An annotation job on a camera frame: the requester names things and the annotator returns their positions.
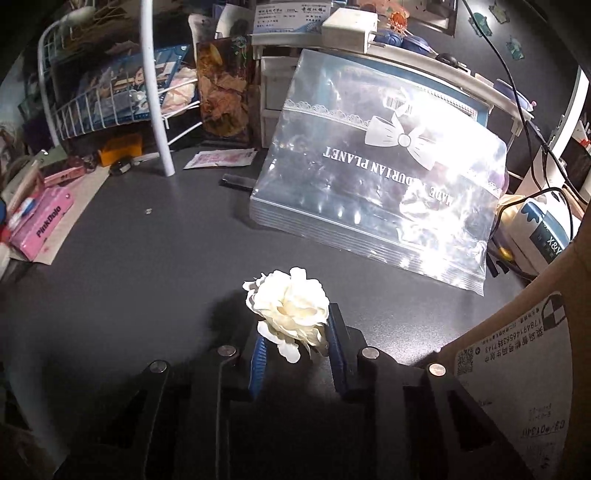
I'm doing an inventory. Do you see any small figurine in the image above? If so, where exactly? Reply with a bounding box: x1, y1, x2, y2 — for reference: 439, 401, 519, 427
385, 7, 411, 35

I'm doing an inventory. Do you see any white desk shelf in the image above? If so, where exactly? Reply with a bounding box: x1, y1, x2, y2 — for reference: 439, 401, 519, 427
252, 32, 536, 134

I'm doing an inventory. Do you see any white fabric flower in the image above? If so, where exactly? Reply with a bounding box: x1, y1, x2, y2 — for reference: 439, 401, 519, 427
243, 268, 331, 364

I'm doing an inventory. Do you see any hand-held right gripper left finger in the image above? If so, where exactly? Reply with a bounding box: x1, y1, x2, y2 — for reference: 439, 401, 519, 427
55, 335, 269, 480

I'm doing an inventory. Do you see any dried snack packet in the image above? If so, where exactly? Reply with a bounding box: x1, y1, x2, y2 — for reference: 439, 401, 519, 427
196, 37, 252, 148

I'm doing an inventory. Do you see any small yellow box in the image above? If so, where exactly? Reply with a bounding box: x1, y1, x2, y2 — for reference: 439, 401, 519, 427
99, 134, 144, 167

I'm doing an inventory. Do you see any black cable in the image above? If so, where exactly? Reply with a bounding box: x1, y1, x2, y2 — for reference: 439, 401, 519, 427
462, 0, 583, 278

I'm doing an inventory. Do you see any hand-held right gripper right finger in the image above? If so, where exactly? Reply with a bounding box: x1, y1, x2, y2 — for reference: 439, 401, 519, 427
325, 302, 536, 480

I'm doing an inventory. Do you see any cardboard box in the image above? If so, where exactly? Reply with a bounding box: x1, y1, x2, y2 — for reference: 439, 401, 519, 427
438, 231, 591, 480

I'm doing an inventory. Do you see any stack of clear zip bags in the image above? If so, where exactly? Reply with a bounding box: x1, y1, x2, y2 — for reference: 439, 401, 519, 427
249, 48, 509, 296

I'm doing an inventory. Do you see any white mini drawer unit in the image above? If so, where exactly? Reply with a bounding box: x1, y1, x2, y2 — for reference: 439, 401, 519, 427
259, 55, 301, 148

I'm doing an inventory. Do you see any pink white sachet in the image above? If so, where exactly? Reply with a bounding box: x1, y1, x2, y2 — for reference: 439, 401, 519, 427
184, 148, 258, 169

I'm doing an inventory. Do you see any blue anime picture box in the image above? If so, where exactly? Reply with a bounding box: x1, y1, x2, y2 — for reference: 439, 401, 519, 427
76, 44, 192, 116

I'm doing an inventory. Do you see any white wire rack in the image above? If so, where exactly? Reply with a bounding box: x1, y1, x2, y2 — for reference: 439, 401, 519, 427
37, 0, 204, 177

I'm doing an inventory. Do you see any white blue label box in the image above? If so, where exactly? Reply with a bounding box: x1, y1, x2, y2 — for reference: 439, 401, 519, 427
252, 0, 331, 35

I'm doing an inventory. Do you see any white blue device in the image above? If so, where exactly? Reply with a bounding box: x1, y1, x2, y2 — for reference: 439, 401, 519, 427
499, 194, 578, 278

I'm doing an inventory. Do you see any purple round case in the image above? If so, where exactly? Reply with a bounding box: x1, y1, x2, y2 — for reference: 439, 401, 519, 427
374, 30, 435, 56

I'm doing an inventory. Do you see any pink patterned box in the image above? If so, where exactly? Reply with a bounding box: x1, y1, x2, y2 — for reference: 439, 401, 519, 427
9, 185, 75, 261

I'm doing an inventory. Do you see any white power adapter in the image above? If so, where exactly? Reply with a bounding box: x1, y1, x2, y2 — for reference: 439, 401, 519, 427
321, 7, 379, 54

